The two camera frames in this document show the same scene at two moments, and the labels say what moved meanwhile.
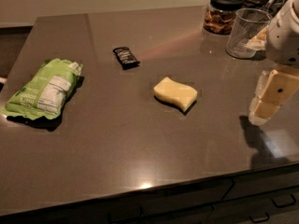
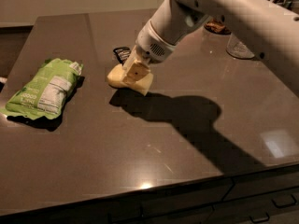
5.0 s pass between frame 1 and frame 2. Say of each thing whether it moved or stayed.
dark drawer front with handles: stayed
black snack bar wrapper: stayed
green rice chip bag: stayed
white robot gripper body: moved
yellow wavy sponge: moved
